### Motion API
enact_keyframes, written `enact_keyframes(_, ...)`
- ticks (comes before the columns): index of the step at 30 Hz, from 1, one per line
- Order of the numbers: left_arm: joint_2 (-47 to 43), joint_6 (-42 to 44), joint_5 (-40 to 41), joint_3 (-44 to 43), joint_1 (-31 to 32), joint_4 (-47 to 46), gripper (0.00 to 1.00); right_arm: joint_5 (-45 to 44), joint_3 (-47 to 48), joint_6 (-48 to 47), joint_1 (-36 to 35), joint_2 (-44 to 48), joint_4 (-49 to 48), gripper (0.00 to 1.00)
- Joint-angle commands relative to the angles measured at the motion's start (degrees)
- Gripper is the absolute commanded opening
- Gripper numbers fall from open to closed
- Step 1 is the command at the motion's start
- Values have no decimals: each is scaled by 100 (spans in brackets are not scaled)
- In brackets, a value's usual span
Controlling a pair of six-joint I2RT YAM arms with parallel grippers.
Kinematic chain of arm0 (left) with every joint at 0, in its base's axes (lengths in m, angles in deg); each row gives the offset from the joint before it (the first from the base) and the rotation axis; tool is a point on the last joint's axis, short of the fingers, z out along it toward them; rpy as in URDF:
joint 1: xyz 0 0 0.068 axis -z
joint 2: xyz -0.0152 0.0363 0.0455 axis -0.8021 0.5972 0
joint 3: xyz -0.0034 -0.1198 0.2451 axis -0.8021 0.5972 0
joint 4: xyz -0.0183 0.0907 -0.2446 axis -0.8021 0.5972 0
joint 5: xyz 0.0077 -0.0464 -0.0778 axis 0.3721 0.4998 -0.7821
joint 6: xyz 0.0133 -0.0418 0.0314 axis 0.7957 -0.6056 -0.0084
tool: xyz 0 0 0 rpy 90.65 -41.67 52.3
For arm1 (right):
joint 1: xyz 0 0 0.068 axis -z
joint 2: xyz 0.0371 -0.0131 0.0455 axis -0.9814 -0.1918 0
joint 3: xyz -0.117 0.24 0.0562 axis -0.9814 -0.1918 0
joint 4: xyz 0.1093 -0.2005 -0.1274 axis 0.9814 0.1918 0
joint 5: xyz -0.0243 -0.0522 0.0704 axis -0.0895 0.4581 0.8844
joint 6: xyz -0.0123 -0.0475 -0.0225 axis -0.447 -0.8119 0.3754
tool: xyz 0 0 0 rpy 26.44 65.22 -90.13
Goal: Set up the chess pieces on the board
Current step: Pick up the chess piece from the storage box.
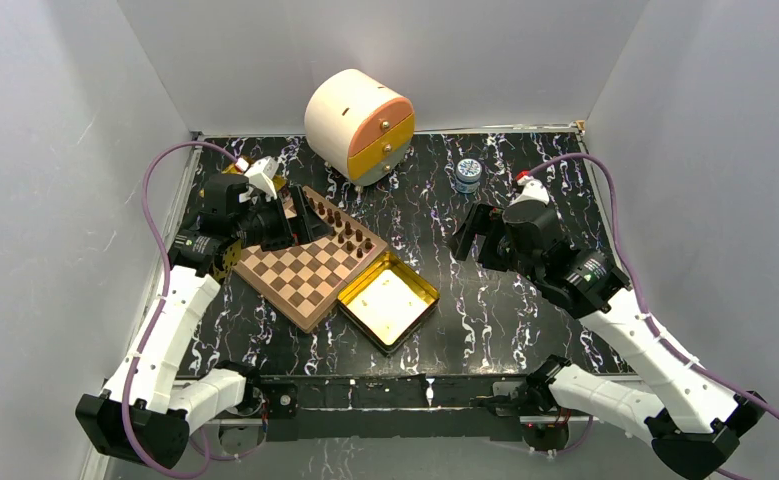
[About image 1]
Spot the empty gold tin lid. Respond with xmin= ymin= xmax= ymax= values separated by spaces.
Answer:
xmin=337 ymin=251 xmax=440 ymax=355

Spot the gold tin with white pieces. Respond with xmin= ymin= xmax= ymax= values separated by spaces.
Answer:
xmin=223 ymin=156 xmax=287 ymax=197

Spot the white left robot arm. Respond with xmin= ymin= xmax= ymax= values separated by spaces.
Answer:
xmin=75 ymin=174 xmax=331 ymax=474

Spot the wooden chess board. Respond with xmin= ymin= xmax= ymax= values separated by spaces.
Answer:
xmin=233 ymin=187 xmax=388 ymax=333

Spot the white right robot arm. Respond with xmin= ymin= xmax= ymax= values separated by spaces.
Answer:
xmin=449 ymin=200 xmax=764 ymax=479

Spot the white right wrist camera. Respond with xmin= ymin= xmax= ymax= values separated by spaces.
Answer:
xmin=510 ymin=170 xmax=550 ymax=205

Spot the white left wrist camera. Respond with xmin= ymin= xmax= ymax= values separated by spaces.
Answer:
xmin=235 ymin=156 xmax=279 ymax=200

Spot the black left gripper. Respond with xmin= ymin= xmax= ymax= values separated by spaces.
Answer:
xmin=233 ymin=186 xmax=331 ymax=251

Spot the dark chess pieces row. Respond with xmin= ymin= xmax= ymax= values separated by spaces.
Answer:
xmin=307 ymin=195 xmax=377 ymax=259

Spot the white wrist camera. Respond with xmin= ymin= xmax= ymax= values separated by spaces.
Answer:
xmin=510 ymin=170 xmax=550 ymax=205
xmin=235 ymin=156 xmax=279 ymax=200

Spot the small blue white jar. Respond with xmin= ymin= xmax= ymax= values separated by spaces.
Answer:
xmin=454 ymin=158 xmax=483 ymax=194

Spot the round pastel drawer cabinet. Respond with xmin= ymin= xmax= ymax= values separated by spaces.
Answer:
xmin=304 ymin=69 xmax=416 ymax=189

